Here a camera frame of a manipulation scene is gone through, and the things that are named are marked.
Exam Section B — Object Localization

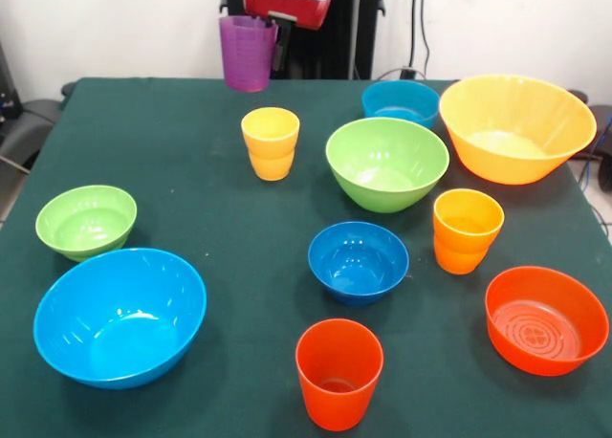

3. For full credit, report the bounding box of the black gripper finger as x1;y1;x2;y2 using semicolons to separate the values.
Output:
273;17;295;72

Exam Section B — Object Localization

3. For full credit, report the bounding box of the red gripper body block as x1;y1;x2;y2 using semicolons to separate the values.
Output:
242;0;333;31

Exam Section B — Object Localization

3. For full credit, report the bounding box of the purple plastic cup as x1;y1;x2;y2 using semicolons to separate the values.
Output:
218;14;279;94

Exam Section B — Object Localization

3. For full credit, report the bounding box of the yellow ribbed plastic cup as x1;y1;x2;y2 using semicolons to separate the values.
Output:
240;106;301;182

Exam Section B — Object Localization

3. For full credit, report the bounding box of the small light blue bowl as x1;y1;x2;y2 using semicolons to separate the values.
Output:
361;79;441;131

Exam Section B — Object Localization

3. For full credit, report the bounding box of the large green bowl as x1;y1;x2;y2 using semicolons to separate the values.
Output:
325;117;451;214

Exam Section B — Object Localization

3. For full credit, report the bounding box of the dark green tablecloth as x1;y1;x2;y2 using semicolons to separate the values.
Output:
0;77;612;438

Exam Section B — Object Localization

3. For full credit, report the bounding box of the dark blue bowl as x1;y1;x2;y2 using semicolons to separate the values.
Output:
307;220;410;308

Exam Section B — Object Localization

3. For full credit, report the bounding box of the large yellow bowl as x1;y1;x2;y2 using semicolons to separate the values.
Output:
438;73;599;186

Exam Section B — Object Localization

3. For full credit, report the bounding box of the small green ribbed bowl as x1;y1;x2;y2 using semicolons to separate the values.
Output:
34;184;139;263

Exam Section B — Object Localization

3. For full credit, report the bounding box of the orange ribbed plastic cup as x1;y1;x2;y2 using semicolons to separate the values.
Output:
433;187;506;275

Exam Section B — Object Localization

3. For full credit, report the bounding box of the large light blue bowl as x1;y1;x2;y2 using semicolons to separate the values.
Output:
33;247;208;390

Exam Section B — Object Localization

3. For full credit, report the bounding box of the red plastic cup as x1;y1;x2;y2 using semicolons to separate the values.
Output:
295;318;385;432

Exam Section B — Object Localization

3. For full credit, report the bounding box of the red plastic bowl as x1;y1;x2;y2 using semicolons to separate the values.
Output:
484;265;610;378

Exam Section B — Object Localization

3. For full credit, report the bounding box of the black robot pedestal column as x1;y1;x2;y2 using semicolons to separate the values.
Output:
219;0;386;80

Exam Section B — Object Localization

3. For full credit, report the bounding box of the black hanging cable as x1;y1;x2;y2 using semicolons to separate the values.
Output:
404;0;432;79

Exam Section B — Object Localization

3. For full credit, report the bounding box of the dark grey pedestal leg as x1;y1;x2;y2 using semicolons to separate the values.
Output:
0;98;64;172

